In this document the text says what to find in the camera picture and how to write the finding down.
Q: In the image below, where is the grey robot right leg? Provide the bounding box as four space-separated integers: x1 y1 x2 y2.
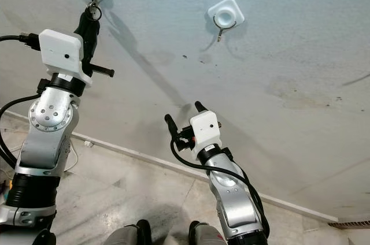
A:
188 220 238 245

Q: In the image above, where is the grey robot leg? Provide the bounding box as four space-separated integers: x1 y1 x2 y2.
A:
117 220 154 245
188 220 238 245

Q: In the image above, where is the grey robot left leg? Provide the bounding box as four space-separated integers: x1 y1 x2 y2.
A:
117 220 154 245

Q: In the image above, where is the brown floor drain grate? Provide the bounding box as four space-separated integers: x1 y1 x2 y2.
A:
328 220 370 229

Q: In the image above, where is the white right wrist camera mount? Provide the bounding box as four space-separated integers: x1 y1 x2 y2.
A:
189 110 220 147

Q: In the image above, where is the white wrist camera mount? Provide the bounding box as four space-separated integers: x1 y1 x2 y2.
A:
39 28 93 87
189 110 220 147

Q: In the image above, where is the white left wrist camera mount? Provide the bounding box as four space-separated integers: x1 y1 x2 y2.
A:
39 28 93 87

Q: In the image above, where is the white floor cable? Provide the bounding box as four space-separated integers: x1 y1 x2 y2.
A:
66 141 83 173

